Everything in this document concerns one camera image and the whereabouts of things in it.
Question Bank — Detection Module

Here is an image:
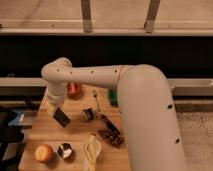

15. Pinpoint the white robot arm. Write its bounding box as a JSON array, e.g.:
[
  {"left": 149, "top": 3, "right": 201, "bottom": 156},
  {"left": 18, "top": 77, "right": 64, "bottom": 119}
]
[{"left": 41, "top": 57, "right": 187, "bottom": 171}]

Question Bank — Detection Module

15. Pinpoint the dark grapes bunch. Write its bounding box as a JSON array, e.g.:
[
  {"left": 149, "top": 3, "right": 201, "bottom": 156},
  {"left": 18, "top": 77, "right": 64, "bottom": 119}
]
[{"left": 99, "top": 129, "right": 122, "bottom": 148}]

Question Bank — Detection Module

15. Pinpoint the black eraser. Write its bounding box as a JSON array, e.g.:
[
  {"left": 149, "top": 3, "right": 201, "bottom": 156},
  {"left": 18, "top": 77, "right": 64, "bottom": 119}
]
[{"left": 53, "top": 108, "right": 71, "bottom": 127}]

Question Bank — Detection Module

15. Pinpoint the small metal cup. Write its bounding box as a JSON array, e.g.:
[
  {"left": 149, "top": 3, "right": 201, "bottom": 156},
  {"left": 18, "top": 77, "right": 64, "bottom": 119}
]
[{"left": 57, "top": 143, "right": 73, "bottom": 159}]

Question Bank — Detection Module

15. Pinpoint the red bowl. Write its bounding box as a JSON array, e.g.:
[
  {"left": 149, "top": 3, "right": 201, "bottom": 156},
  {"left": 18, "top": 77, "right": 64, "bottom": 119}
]
[{"left": 67, "top": 83, "right": 81, "bottom": 98}]

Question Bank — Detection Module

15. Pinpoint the black handled knife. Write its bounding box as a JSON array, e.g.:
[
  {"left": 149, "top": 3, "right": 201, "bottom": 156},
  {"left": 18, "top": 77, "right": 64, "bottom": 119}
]
[{"left": 98, "top": 113, "right": 120, "bottom": 134}]

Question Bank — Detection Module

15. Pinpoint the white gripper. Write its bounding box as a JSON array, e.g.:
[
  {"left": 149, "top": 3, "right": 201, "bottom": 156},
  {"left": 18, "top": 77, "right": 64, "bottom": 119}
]
[{"left": 45, "top": 86, "right": 66, "bottom": 116}]

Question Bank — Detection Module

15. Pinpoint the yellow banana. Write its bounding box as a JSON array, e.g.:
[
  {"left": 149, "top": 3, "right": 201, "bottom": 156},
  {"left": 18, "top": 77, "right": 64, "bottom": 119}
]
[{"left": 83, "top": 134, "right": 96, "bottom": 171}]

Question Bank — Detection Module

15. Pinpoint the small black metal can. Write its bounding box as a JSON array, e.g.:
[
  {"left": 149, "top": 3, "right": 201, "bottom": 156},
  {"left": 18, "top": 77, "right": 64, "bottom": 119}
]
[{"left": 83, "top": 108, "right": 95, "bottom": 122}]

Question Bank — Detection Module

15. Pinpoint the green plastic bin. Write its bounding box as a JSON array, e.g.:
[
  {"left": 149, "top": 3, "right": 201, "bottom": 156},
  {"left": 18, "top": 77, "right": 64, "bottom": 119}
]
[{"left": 108, "top": 89, "right": 118, "bottom": 105}]

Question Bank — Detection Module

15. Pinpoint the black chair with blue item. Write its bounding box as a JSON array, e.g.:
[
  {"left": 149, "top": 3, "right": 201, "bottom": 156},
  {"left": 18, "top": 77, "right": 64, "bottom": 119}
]
[{"left": 0, "top": 106, "right": 36, "bottom": 171}]

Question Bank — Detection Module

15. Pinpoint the red yellow apple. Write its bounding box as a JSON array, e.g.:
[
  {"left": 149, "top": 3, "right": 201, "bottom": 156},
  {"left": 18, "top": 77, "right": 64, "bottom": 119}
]
[{"left": 34, "top": 144, "right": 53, "bottom": 163}]

